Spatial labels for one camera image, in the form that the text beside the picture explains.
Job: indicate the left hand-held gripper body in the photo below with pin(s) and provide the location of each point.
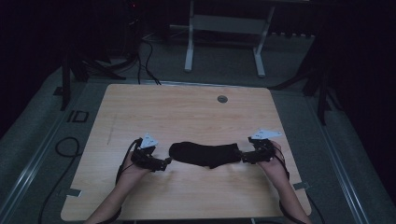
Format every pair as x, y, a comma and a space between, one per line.
146, 155

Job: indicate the person's right hand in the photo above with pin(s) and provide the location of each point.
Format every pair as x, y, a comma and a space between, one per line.
275, 166

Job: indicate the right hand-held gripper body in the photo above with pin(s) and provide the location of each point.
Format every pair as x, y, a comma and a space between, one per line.
261, 147

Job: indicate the person's left hand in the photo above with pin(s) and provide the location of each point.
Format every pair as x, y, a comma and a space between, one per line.
134, 172

